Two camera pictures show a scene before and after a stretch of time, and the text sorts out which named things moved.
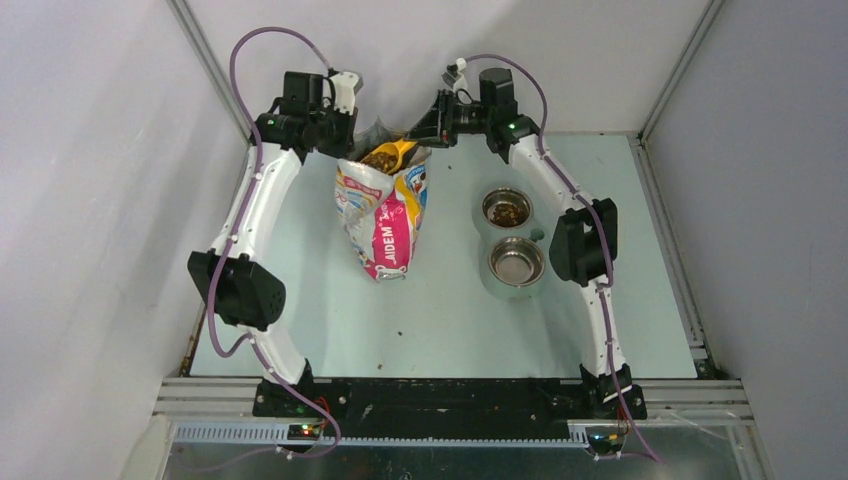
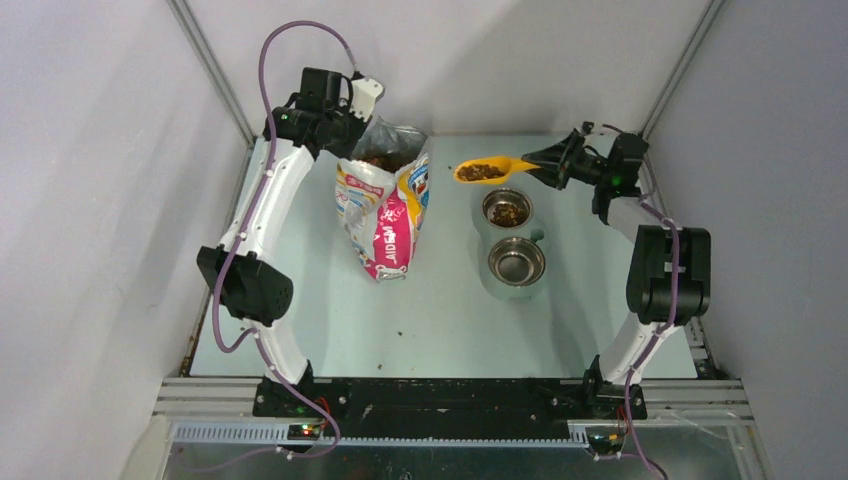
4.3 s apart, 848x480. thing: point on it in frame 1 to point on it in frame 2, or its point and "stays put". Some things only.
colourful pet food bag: (382, 212) stays put
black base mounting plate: (361, 407) stays put
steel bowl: (507, 208) stays put
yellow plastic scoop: (398, 146) to (490, 170)
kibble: (506, 214) stays put
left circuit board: (309, 432) stays put
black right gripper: (437, 127) to (559, 161)
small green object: (536, 234) stays put
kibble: (383, 161) to (478, 172)
